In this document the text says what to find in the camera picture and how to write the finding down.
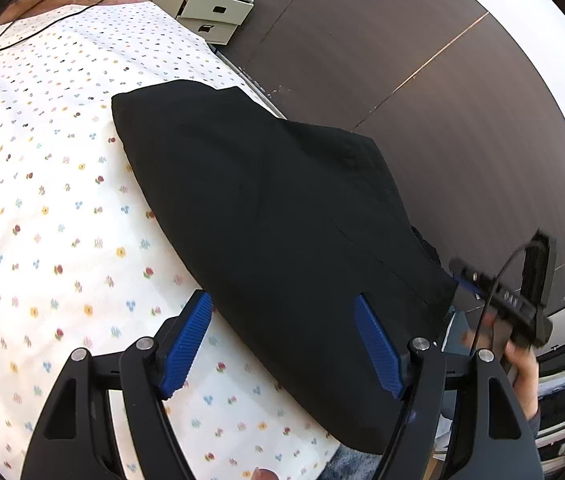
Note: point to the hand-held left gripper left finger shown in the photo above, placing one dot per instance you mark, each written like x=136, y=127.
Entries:
x=187, y=345

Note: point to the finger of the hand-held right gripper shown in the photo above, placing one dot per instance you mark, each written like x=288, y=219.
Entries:
x=467, y=275

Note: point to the white nightstand with drawers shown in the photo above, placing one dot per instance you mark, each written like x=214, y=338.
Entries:
x=212, y=10

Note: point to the large black jacket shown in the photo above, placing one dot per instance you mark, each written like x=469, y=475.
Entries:
x=287, y=220

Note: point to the person's right hand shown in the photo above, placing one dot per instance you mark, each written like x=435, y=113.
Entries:
x=524, y=375

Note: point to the white floral bed sheet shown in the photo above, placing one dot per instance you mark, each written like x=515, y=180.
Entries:
x=62, y=185

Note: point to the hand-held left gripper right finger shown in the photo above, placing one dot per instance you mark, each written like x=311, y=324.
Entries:
x=380, y=347

